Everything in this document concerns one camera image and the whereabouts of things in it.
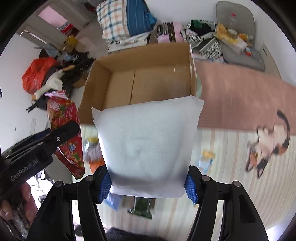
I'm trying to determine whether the light blue tissue packet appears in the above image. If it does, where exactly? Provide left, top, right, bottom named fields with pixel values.
left=103, top=193, right=122, bottom=211

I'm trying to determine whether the white soft packet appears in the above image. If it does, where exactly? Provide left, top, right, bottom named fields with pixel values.
left=92, top=96, right=204, bottom=198

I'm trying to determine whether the red floral bag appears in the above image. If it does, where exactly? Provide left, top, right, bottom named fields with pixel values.
left=45, top=91, right=85, bottom=179

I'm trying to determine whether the white goose plush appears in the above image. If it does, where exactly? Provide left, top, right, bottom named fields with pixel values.
left=32, top=65, right=75, bottom=101

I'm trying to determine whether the purple fleece sock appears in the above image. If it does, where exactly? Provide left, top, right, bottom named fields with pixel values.
left=83, top=143, right=103, bottom=162

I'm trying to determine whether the green wipes packet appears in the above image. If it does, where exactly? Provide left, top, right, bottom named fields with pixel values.
left=127, top=197, right=152, bottom=219

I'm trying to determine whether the black white patterned bag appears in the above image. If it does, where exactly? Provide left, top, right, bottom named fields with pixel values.
left=180, top=20, right=222, bottom=60

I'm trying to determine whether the orange snack packet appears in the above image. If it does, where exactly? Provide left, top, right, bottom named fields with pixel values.
left=89, top=159, right=105, bottom=173

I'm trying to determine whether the pink suitcase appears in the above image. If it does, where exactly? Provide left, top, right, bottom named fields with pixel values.
left=157, top=22, right=184, bottom=43

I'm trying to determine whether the clear plastic bottle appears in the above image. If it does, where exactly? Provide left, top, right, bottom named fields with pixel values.
left=228, top=13, right=237, bottom=30

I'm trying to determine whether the left hand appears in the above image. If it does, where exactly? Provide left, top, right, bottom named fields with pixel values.
left=1, top=182, right=38, bottom=239

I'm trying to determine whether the plaid and blue bedding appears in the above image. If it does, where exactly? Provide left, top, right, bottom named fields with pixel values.
left=96, top=0, right=158, bottom=53

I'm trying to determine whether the red plastic bag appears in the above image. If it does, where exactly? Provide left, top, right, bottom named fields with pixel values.
left=22, top=57, right=59, bottom=95

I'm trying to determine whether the cardboard box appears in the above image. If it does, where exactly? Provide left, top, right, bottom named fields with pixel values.
left=79, top=42, right=197, bottom=125

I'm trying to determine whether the blue milk powder sachet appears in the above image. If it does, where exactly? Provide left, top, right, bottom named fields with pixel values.
left=198, top=150, right=216, bottom=173

